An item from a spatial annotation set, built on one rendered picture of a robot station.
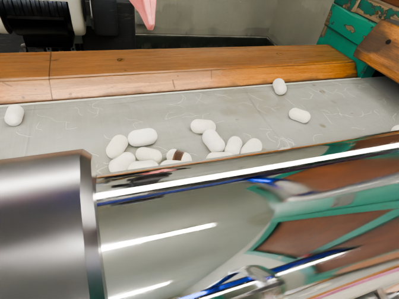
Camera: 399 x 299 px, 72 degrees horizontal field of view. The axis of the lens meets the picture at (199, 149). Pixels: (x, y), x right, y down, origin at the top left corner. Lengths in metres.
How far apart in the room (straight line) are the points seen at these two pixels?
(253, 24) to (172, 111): 2.27
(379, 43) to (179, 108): 0.37
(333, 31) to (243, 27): 1.91
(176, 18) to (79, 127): 2.09
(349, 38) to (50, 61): 0.59
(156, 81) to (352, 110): 0.34
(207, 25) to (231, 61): 1.98
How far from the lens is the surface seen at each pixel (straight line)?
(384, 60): 0.59
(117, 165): 0.31
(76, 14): 0.87
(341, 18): 0.74
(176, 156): 0.32
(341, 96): 0.59
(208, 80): 0.49
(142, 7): 0.40
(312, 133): 0.45
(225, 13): 2.53
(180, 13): 2.43
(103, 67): 0.48
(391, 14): 0.67
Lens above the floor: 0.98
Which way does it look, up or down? 42 degrees down
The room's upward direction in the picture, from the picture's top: 9 degrees clockwise
